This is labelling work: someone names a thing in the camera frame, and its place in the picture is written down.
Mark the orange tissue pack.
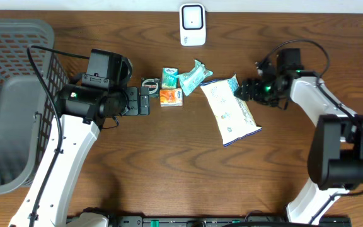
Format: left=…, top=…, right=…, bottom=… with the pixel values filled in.
left=159, top=88, right=183, bottom=107

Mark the teal tissue pack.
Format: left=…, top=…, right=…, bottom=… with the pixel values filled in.
left=161, top=67, right=178, bottom=89

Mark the orange white snack bag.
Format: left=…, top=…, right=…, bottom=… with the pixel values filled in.
left=200, top=76, right=262, bottom=147

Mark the light blue wipes pack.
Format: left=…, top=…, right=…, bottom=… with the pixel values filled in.
left=178, top=60, right=213, bottom=96

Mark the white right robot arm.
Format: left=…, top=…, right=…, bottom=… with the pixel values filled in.
left=234, top=70, right=363, bottom=225

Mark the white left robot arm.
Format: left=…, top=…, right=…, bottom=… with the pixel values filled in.
left=9, top=84, right=149, bottom=226

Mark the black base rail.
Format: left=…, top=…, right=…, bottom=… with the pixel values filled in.
left=66, top=215, right=352, bottom=227

